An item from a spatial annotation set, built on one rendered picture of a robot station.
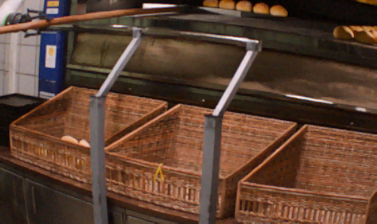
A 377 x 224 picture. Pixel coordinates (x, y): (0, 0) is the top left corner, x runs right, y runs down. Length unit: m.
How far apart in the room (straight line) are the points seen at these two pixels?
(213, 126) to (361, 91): 0.67
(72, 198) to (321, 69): 1.09
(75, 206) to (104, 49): 0.84
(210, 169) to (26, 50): 1.69
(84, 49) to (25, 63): 0.47
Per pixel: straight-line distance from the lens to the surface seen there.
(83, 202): 3.22
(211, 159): 2.72
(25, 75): 4.18
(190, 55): 3.48
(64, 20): 3.32
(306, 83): 3.19
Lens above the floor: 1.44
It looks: 9 degrees down
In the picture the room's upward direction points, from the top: 2 degrees clockwise
